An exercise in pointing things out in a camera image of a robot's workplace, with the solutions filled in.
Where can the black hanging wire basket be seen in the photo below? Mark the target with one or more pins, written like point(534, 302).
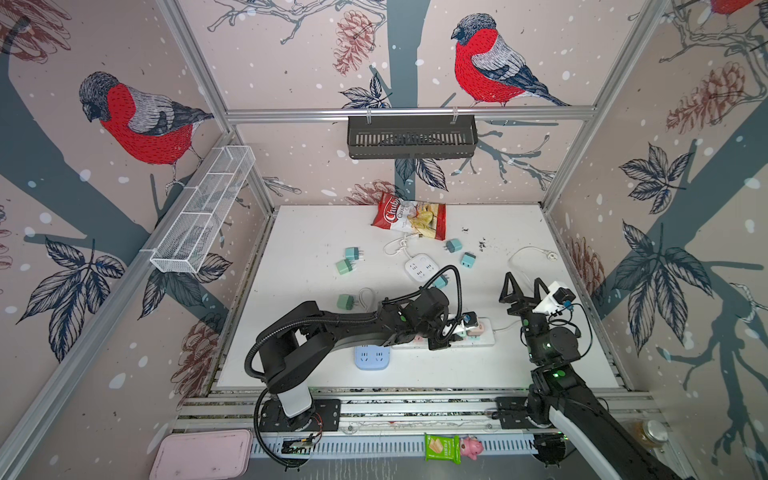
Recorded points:
point(412, 137)

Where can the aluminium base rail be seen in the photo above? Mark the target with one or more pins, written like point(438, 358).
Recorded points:
point(367, 424)

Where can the teal charger plug centre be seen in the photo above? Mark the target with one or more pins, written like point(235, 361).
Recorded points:
point(441, 282)

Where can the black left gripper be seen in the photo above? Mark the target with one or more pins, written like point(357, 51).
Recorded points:
point(439, 344)

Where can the aluminium frame post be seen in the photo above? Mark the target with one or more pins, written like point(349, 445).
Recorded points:
point(641, 33)
point(174, 17)

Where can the blue charger plug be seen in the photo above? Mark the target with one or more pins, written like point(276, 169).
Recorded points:
point(468, 260)
point(352, 253)

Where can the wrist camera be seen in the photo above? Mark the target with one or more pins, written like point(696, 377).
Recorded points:
point(559, 298)
point(466, 320)

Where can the red white chips bag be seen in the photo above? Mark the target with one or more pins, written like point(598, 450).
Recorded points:
point(412, 217)

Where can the teal charger plug near bag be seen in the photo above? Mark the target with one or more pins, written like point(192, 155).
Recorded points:
point(453, 245)

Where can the pink pig toy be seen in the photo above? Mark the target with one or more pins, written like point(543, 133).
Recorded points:
point(470, 447)

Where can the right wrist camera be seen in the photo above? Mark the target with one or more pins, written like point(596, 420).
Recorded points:
point(559, 298)

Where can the aluminium frame post back right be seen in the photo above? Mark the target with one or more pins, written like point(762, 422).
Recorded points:
point(641, 33)

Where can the pink charger plug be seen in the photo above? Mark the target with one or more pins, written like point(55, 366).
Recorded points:
point(476, 331)

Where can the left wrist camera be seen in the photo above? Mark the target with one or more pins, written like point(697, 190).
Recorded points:
point(466, 320)

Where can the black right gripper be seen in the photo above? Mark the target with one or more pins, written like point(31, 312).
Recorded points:
point(520, 297)

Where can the pink tray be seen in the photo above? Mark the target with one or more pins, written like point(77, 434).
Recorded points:
point(205, 455)

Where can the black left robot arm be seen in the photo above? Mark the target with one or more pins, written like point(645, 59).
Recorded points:
point(285, 354)

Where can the blue square power strip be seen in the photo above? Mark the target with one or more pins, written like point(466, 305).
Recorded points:
point(371, 358)

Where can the aluminium frame post back left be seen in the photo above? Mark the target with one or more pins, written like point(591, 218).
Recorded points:
point(174, 17)

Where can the green snack packet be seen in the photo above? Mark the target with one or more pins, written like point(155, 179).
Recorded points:
point(442, 448)

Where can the green charger plug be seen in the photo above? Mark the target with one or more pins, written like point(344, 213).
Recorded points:
point(344, 267)
point(346, 302)

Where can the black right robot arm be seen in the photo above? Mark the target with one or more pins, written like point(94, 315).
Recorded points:
point(559, 397)

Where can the long white pastel power strip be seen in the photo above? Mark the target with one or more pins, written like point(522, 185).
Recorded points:
point(487, 339)

